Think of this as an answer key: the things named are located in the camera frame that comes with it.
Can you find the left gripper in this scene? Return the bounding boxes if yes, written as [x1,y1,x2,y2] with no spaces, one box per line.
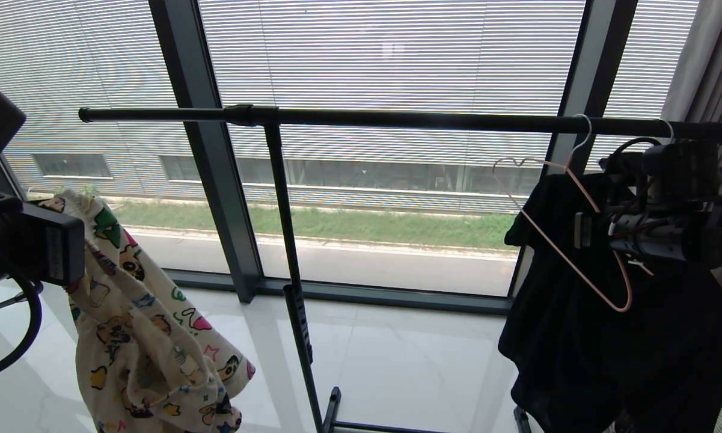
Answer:
[0,183,87,290]

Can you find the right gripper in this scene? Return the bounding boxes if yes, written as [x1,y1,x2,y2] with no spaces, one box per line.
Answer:
[574,209,699,263]

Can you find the black garment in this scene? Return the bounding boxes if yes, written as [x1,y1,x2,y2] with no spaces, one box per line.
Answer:
[497,171,722,433]

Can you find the cream printed garment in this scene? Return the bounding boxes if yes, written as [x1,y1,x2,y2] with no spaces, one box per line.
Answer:
[36,189,257,433]

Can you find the black clothes rack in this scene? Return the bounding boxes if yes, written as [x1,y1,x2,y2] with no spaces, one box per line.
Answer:
[78,105,722,433]

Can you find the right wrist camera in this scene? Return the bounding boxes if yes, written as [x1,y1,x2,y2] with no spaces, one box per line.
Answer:
[598,137,722,209]

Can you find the black cable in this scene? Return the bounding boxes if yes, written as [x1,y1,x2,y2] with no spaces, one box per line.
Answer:
[0,273,44,383]

